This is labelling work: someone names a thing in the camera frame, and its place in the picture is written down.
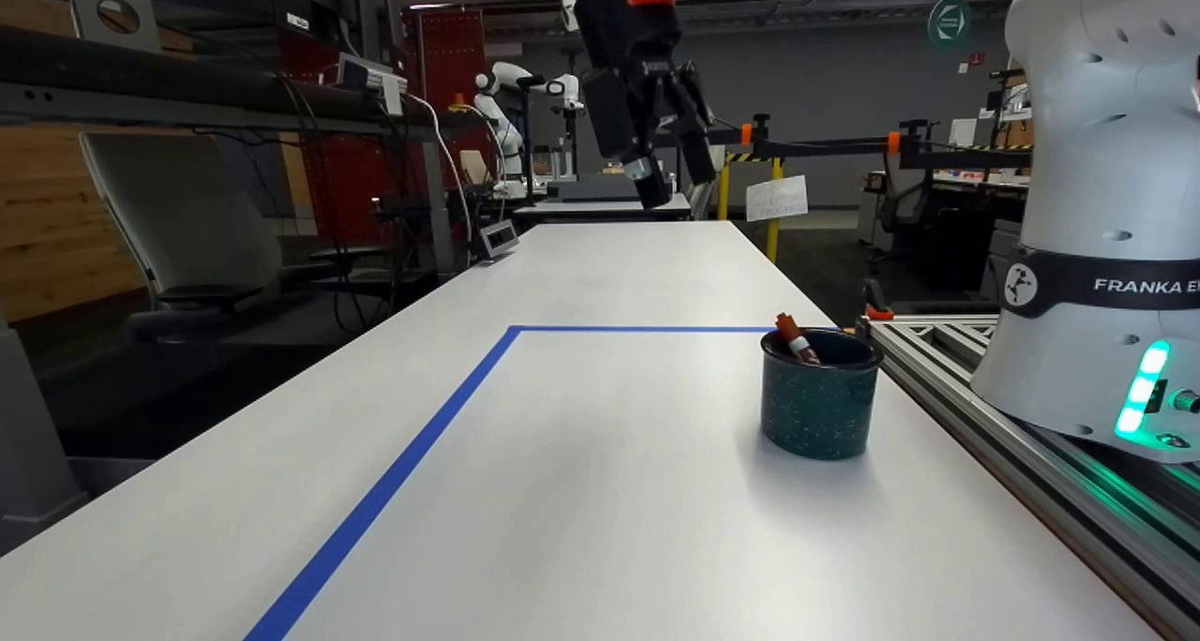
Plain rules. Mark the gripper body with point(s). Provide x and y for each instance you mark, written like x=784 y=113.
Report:
x=623 y=32

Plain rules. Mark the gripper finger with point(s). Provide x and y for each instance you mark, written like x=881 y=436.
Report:
x=696 y=126
x=614 y=116

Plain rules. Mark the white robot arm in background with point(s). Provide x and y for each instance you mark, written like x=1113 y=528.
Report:
x=502 y=116

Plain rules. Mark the red marker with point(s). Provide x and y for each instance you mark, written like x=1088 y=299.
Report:
x=797 y=339

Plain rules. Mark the white background table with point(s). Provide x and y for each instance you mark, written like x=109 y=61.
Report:
x=600 y=208

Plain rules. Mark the white paper sign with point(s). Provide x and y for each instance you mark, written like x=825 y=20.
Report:
x=776 y=199

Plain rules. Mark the black beam with orange ties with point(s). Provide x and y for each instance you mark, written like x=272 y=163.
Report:
x=825 y=144

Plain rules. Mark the small grey display box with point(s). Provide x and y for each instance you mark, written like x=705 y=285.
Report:
x=498 y=238

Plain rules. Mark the red pegboard cabinet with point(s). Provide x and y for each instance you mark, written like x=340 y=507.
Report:
x=441 y=60

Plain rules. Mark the white power box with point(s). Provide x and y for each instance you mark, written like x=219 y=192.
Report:
x=373 y=77

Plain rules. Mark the orange and black clamp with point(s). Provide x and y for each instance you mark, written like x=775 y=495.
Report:
x=877 y=305

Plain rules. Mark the round green sign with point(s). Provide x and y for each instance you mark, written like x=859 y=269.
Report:
x=949 y=21

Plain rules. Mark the dark green speckled mug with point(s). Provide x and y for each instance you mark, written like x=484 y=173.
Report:
x=820 y=407

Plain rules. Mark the blue tape line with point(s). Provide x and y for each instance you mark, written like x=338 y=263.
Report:
x=394 y=482

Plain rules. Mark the white office chair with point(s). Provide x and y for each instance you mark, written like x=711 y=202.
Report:
x=187 y=219

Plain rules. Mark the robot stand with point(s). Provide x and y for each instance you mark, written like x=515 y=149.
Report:
x=1012 y=454

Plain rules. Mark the black raised desk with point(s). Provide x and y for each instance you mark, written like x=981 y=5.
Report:
x=141 y=83

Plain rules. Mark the yellow post barrier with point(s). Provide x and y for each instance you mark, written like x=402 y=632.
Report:
x=774 y=210

